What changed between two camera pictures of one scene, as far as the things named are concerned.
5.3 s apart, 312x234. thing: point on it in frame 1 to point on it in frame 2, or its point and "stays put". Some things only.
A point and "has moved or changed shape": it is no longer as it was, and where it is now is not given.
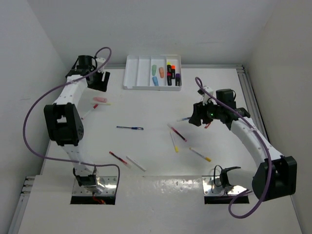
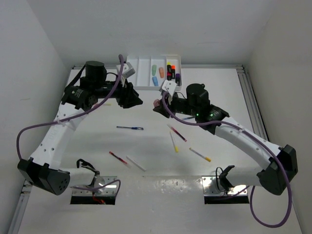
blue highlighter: x=155 y=81 stays put
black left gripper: x=100 y=86 to x=127 y=96
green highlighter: x=153 y=69 stays put
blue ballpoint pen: x=131 y=127 stays put
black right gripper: x=199 y=113 to x=162 y=109
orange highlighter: x=161 y=70 stays put
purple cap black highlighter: x=177 y=79 stays put
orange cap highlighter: x=173 y=69 stays put
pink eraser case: x=99 y=99 has moved or changed shape
